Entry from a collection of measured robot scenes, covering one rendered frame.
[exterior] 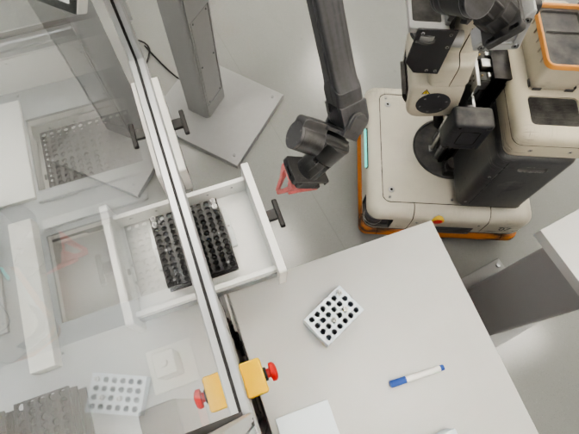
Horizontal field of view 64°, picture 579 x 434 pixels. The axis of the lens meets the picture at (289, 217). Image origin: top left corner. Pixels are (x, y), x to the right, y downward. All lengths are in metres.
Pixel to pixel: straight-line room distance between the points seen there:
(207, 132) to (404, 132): 0.90
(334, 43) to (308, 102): 1.49
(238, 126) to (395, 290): 1.29
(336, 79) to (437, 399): 0.77
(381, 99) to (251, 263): 1.16
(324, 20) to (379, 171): 1.10
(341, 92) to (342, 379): 0.66
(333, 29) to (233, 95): 1.50
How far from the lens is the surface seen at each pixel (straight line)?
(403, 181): 1.89
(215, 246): 1.07
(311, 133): 0.90
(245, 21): 2.69
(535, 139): 1.51
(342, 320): 1.14
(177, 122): 1.22
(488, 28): 1.11
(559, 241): 1.44
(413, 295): 1.23
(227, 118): 2.26
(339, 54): 0.89
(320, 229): 2.05
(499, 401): 1.27
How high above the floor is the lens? 1.91
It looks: 68 degrees down
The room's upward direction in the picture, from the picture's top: 5 degrees clockwise
